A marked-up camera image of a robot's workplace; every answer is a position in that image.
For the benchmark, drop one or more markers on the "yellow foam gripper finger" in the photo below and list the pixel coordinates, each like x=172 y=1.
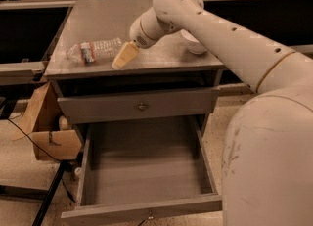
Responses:
x=127 y=53

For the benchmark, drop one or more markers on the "grey top drawer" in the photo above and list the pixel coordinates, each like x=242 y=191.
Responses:
x=139 y=105

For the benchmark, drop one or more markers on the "wooden block structure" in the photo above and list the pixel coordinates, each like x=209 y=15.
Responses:
x=44 y=123

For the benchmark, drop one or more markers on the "black metal leg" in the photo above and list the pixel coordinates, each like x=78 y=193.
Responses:
x=49 y=195

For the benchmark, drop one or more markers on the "clear plastic water bottle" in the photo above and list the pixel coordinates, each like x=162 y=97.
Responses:
x=90 y=52

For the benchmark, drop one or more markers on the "grey open middle drawer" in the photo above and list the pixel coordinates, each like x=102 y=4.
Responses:
x=142 y=170

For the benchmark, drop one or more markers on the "left metal rail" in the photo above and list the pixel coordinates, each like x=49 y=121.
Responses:
x=20 y=73

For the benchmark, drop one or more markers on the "grey drawer cabinet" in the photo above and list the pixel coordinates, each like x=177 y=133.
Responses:
x=167 y=65

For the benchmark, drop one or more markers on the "white ceramic bowl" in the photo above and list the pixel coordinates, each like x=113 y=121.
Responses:
x=192 y=44

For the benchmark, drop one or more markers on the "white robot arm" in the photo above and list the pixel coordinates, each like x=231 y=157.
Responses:
x=267 y=164

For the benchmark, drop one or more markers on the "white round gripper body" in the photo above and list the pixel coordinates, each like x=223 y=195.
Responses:
x=137 y=35

